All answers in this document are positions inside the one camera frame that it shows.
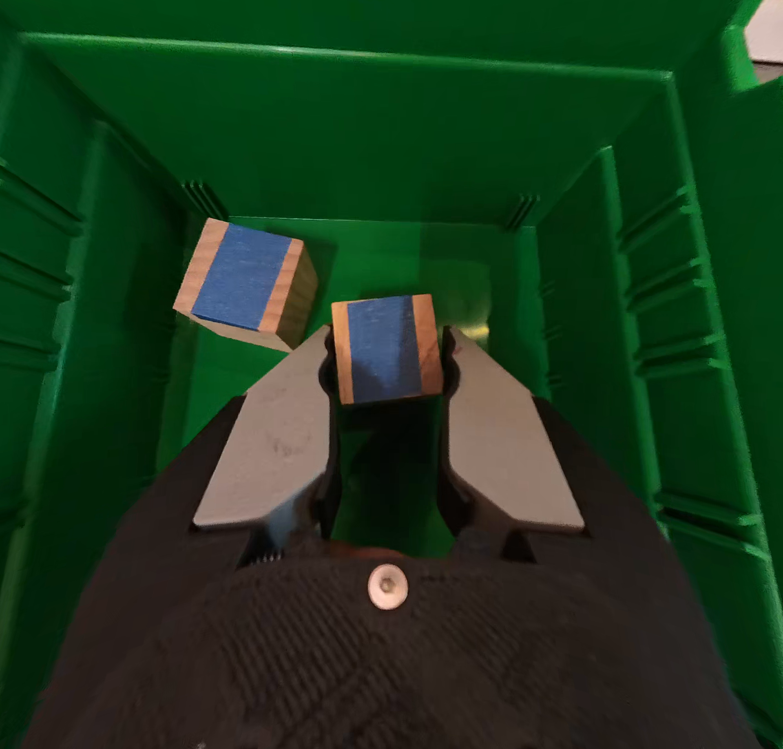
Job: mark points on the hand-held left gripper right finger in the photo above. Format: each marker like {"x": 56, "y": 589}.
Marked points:
{"x": 508, "y": 455}

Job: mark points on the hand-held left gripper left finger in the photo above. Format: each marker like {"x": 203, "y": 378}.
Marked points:
{"x": 269, "y": 449}

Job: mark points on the wooden cube with blue tape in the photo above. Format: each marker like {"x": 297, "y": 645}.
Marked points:
{"x": 386, "y": 348}
{"x": 244, "y": 281}

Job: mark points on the green plastic bin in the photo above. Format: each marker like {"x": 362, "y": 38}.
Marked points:
{"x": 367, "y": 149}

